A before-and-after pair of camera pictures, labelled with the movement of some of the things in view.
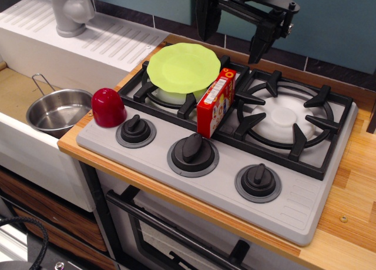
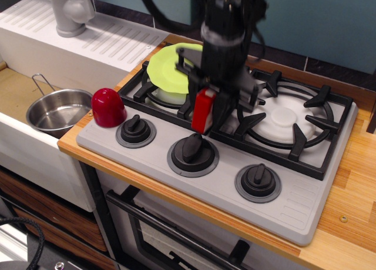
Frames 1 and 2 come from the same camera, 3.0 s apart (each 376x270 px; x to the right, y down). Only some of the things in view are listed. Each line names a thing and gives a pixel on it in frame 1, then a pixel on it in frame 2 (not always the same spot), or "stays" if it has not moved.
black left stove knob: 136,132 stays
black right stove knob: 258,183 stays
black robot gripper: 272,8 -> 225,67
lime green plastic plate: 183,67 stays
